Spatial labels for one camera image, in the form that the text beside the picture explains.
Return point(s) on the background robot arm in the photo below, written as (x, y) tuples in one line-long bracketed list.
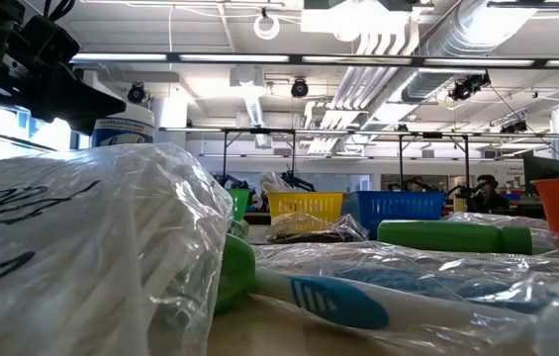
[(299, 180), (229, 180)]

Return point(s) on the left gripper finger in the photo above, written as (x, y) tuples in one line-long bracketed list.
[(83, 123), (81, 94)]

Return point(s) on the black monitor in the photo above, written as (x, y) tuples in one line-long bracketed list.
[(541, 170)]

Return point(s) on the clear bag of cotton swabs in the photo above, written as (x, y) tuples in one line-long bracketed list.
[(61, 247)]

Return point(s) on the Lysol wipes canister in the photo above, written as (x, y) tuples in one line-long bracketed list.
[(125, 131)]

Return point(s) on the silver air duct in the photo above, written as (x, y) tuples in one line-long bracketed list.
[(457, 44)]

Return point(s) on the white ceiling conduit bundle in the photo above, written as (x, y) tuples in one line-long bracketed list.
[(358, 89)]

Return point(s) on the person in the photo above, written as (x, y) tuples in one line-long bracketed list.
[(487, 195)]

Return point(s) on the black background station frame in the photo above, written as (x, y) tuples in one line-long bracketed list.
[(224, 153)]

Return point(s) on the green plastic basket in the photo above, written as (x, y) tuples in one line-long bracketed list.
[(238, 203)]

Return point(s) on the yellow plastic basket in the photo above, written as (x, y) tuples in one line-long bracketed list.
[(308, 203)]

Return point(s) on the black hanging camera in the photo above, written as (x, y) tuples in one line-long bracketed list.
[(136, 93), (467, 86), (514, 127), (300, 88)]

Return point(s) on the green travel shampoo bottle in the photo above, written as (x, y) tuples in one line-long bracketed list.
[(234, 272), (447, 238)]

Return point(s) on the blue plastic basket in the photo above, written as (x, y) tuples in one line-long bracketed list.
[(398, 210)]

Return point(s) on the window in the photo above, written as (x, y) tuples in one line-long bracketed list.
[(7, 133)]

